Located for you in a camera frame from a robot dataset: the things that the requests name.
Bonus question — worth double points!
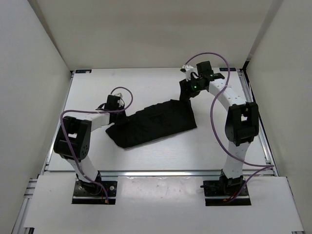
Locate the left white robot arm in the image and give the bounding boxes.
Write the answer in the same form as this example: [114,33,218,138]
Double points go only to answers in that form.
[54,109,125,195]

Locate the left blue label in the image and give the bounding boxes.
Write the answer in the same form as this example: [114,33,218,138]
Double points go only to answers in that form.
[75,69,92,74]

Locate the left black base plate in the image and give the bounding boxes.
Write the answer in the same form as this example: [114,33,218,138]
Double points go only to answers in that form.
[72,179,117,205]

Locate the aluminium front rail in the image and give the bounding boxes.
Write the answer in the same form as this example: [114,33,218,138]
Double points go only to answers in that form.
[100,170,221,177]

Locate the right blue label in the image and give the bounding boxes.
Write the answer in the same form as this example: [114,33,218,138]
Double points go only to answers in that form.
[219,67,236,72]

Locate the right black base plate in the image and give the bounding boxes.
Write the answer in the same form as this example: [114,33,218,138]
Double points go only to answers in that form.
[200,175,252,207]

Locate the blue label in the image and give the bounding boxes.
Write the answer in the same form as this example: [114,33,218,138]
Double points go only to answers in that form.
[219,67,236,72]
[75,69,92,74]

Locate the black skirt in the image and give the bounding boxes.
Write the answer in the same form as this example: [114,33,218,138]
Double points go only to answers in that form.
[106,99,197,149]

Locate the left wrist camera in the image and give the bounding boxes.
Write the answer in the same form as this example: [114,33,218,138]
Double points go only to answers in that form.
[96,93,125,114]

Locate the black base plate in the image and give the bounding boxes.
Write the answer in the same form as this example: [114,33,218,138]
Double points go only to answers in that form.
[200,175,252,207]
[72,179,117,205]

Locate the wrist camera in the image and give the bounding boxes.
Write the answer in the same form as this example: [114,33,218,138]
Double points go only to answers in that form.
[180,61,214,81]
[96,93,125,114]

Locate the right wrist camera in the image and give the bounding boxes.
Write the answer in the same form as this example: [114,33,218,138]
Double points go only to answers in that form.
[180,61,214,81]

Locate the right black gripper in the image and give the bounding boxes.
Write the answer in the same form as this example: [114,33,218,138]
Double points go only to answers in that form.
[179,76,205,101]

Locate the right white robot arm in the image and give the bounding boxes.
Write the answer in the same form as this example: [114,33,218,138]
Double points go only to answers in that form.
[180,69,259,195]

